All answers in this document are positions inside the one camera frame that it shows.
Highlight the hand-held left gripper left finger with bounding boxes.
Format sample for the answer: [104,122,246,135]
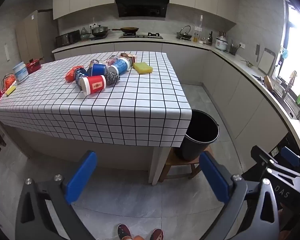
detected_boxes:
[15,150,98,240]

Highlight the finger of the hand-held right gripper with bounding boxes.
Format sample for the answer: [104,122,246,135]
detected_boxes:
[251,145,300,181]
[281,146,300,173]

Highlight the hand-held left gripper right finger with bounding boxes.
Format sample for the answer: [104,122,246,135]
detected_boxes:
[199,151,283,240]

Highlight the black plastic bucket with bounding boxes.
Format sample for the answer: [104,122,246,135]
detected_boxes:
[181,109,220,161]

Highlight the red white paper cup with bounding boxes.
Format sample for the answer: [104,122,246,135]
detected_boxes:
[79,74,107,97]

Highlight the dark blue patterned packet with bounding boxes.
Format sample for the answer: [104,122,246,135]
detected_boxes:
[74,67,89,87]

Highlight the red plastic bag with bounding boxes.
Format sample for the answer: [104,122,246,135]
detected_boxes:
[65,65,84,82]

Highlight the steel wool scrubber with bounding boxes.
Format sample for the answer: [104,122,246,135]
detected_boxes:
[105,71,121,87]

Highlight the dark blue paper cup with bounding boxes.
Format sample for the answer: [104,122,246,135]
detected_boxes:
[88,63,108,77]

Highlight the blue patterned white paper cup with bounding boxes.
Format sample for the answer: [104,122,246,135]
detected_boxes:
[108,57,132,75]

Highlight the large yellow sponge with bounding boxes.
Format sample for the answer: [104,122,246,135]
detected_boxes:
[132,61,153,75]

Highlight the beige island table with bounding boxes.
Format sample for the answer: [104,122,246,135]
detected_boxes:
[12,127,174,184]

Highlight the wooden stool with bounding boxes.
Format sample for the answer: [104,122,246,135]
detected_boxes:
[159,146,214,182]

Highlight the steel sink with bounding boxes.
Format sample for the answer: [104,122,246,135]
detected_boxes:
[272,87,300,119]

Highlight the red patterned shoe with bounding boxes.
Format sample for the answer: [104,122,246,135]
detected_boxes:
[117,224,133,240]
[150,228,164,240]

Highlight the brown wooden bowl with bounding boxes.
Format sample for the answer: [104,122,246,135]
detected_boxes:
[264,76,275,90]

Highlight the metal faucet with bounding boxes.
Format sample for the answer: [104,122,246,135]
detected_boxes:
[281,70,297,100]

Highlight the beige kitchen base cabinets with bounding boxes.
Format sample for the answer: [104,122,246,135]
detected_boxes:
[52,34,300,155]

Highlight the white cutting board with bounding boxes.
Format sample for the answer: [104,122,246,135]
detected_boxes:
[258,47,276,74]

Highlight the white rice cooker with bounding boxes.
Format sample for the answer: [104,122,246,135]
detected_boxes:
[216,31,228,51]

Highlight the white tub blue label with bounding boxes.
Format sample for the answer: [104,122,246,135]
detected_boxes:
[12,62,29,84]

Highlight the red box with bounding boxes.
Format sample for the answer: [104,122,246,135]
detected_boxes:
[26,58,41,75]

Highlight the kitchen window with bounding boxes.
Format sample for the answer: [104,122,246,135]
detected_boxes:
[272,0,300,93]

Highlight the black toaster oven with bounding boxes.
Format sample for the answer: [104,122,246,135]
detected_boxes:
[55,29,81,47]

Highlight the metal kettle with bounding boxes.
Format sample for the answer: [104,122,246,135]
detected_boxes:
[176,25,193,41]

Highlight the ceramic jar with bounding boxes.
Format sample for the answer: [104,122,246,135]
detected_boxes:
[80,27,92,40]

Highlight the grey pot with lid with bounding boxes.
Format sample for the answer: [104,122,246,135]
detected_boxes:
[91,25,112,37]

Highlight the beige refrigerator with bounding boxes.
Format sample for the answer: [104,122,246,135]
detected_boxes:
[16,10,53,64]

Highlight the black gas stove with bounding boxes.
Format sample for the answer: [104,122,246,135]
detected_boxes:
[119,32,163,39]

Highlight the dark wok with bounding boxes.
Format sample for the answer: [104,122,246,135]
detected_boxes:
[112,27,140,34]

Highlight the black range hood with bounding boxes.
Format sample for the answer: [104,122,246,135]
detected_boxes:
[114,0,170,18]

